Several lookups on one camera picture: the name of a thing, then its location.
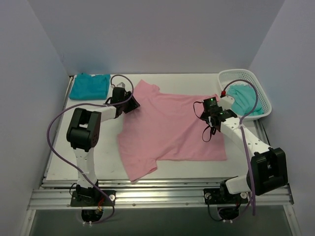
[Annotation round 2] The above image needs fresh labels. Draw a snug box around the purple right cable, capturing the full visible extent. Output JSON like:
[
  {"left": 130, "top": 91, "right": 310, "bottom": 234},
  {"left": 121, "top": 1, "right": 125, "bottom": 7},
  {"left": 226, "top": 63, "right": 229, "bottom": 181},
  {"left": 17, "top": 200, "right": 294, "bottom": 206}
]
[{"left": 221, "top": 78, "right": 259, "bottom": 217}]

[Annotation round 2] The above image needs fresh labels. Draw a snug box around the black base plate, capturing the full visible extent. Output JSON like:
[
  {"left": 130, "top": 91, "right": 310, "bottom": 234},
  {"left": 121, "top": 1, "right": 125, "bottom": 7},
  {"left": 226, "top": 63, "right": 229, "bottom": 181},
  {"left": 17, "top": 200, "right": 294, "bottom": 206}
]
[
  {"left": 203, "top": 188, "right": 249, "bottom": 205},
  {"left": 70, "top": 191, "right": 112, "bottom": 207}
]

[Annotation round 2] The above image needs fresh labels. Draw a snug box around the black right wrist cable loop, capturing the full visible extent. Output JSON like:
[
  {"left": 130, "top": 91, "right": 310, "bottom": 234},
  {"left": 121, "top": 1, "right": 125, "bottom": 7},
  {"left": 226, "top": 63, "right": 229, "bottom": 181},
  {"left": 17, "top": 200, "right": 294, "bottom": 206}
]
[{"left": 193, "top": 100, "right": 217, "bottom": 143}]

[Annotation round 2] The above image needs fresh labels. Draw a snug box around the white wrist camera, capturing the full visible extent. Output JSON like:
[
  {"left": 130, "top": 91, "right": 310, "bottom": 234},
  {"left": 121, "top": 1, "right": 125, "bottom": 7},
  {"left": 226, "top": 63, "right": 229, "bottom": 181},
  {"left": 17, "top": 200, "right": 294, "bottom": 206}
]
[
  {"left": 111, "top": 82, "right": 126, "bottom": 89},
  {"left": 218, "top": 90, "right": 235, "bottom": 110}
]

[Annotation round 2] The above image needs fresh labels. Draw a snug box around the white perforated plastic basket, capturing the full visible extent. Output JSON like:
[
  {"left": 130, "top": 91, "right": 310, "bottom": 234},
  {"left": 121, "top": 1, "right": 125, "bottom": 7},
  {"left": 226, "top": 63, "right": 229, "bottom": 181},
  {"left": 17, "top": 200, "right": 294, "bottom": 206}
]
[{"left": 218, "top": 69, "right": 272, "bottom": 121}]

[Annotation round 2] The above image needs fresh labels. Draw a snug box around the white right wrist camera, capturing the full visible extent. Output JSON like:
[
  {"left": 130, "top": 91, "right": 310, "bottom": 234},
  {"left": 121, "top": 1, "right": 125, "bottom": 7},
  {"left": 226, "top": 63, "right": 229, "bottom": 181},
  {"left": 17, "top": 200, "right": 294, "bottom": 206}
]
[{"left": 218, "top": 90, "right": 235, "bottom": 110}]

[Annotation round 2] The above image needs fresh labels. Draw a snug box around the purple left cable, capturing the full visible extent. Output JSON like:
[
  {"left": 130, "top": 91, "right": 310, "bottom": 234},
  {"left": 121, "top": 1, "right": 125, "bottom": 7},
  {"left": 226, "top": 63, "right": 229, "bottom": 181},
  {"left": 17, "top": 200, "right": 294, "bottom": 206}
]
[{"left": 46, "top": 74, "right": 135, "bottom": 225}]

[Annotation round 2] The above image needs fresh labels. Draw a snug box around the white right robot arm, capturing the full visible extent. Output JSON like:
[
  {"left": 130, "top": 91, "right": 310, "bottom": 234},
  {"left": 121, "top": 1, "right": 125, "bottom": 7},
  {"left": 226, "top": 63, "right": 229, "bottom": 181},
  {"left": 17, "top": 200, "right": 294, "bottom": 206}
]
[{"left": 200, "top": 97, "right": 288, "bottom": 203}]

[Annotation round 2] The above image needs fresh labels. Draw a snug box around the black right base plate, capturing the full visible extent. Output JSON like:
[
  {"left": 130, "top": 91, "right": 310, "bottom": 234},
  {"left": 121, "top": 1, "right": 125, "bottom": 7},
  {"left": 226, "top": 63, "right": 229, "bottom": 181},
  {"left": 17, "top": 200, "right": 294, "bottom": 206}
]
[{"left": 203, "top": 188, "right": 249, "bottom": 205}]

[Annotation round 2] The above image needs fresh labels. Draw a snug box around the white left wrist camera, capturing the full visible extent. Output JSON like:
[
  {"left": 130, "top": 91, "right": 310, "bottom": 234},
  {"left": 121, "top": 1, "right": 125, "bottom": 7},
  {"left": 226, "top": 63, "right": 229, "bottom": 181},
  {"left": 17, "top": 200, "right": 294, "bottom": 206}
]
[{"left": 111, "top": 82, "right": 126, "bottom": 89}]

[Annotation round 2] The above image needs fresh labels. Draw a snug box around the teal folded t-shirt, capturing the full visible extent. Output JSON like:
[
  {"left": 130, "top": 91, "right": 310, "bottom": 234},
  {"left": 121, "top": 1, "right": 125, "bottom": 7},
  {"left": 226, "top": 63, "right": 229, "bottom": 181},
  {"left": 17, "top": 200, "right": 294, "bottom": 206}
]
[{"left": 69, "top": 73, "right": 111, "bottom": 101}]

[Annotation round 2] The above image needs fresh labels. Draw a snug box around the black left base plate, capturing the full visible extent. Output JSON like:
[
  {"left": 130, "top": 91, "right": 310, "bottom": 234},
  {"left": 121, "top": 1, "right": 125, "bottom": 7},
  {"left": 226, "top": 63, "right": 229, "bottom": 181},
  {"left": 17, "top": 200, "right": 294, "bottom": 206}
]
[{"left": 70, "top": 191, "right": 112, "bottom": 207}]

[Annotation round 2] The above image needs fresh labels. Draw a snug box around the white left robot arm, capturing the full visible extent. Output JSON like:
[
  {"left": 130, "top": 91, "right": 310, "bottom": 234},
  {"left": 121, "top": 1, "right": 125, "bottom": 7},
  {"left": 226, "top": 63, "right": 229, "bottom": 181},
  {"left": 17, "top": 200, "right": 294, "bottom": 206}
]
[{"left": 66, "top": 87, "right": 140, "bottom": 206}]

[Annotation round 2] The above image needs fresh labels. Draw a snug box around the mint green t-shirt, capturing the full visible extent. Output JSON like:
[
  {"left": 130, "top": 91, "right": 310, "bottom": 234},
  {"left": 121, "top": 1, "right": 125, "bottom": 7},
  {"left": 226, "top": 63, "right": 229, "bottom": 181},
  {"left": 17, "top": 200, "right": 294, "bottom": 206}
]
[{"left": 227, "top": 84, "right": 256, "bottom": 116}]

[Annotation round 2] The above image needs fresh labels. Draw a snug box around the purple cable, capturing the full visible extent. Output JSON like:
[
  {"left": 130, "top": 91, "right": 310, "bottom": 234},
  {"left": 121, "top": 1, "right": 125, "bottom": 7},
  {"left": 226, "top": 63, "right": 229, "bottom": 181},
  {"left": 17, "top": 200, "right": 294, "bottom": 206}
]
[
  {"left": 46, "top": 74, "right": 135, "bottom": 225},
  {"left": 221, "top": 78, "right": 259, "bottom": 217}
]

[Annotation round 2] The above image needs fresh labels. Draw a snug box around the aluminium rail frame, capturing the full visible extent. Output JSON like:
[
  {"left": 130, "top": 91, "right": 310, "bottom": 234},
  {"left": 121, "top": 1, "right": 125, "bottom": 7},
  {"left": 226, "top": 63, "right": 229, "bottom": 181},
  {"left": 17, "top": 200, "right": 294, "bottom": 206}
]
[{"left": 26, "top": 178, "right": 295, "bottom": 211}]

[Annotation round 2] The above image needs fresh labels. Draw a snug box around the pink t-shirt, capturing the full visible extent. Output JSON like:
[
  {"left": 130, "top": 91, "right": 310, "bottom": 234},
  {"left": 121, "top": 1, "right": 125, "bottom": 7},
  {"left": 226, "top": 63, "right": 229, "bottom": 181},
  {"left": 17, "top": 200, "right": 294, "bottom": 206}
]
[{"left": 117, "top": 80, "right": 227, "bottom": 181}]

